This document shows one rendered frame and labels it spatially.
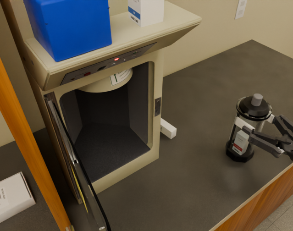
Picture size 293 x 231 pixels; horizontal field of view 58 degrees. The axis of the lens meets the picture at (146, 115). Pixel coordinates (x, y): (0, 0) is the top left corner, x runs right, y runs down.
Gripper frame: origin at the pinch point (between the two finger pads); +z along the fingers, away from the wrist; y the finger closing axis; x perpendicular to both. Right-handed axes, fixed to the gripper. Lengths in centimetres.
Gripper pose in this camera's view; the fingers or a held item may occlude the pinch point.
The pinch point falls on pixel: (251, 118)
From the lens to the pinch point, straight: 94.6
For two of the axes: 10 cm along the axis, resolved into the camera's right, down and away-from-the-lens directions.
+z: -5.8, -5.4, 6.1
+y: -8.2, 4.0, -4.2
